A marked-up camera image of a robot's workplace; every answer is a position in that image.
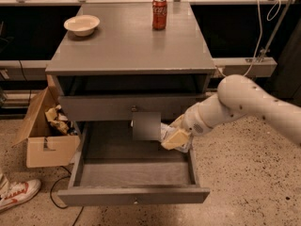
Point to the grey drawer cabinet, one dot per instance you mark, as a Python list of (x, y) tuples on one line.
[(126, 56)]

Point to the open grey middle drawer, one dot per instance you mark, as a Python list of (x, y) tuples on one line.
[(110, 168)]

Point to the grey wall rail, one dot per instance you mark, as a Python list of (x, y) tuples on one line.
[(34, 70)]

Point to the closed grey top drawer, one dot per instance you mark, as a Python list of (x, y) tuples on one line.
[(121, 107)]

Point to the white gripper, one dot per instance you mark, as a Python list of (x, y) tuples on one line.
[(193, 121)]

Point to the clear plastic water bottle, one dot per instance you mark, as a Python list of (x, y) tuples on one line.
[(167, 132)]

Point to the crumpled paper trash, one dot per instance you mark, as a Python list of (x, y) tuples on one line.
[(57, 119)]

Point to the red cola can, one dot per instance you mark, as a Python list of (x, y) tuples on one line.
[(159, 11)]

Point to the white and red sneaker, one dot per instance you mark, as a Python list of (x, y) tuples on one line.
[(18, 193)]

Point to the open cardboard box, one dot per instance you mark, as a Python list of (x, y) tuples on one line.
[(44, 146)]

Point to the white ceramic bowl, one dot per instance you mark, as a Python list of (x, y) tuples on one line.
[(82, 25)]

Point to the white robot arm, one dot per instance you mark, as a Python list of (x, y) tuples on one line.
[(236, 97)]

